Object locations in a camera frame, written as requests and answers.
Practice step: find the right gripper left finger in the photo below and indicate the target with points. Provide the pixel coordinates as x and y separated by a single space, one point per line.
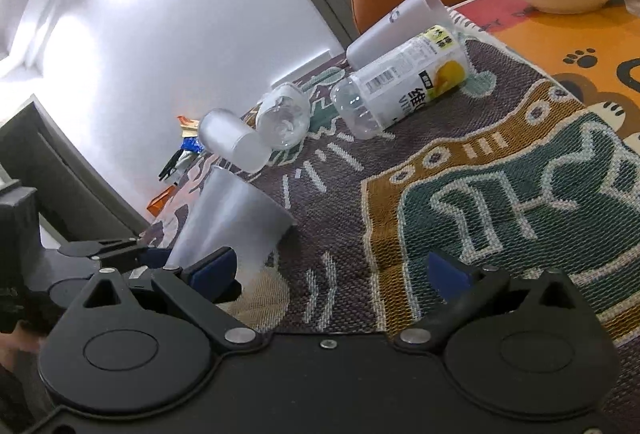
224 330

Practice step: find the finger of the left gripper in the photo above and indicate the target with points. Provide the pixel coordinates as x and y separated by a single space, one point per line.
117 252
215 289

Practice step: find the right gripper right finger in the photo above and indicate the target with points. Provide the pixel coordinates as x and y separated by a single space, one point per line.
469 293

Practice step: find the frosted tall cup lying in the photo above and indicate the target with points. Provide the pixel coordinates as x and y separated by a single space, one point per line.
226 135

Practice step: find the frosted cup with logo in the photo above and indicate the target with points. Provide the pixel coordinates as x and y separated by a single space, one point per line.
402 23

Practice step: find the person left hand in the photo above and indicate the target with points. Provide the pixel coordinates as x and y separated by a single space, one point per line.
20 340

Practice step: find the orange gift box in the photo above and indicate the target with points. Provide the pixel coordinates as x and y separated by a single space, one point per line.
157 203

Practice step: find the patterned woven blanket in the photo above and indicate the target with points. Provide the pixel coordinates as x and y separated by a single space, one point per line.
513 171

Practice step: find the paper bags pile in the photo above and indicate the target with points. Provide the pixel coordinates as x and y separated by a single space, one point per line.
189 133

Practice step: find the clear small plastic bottle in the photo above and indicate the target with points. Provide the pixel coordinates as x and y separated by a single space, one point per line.
283 118

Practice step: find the labelled clear plastic bottle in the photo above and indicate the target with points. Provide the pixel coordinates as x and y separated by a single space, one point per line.
400 82

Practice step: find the orange cartoon tablecloth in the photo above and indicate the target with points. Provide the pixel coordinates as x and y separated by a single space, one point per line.
594 55

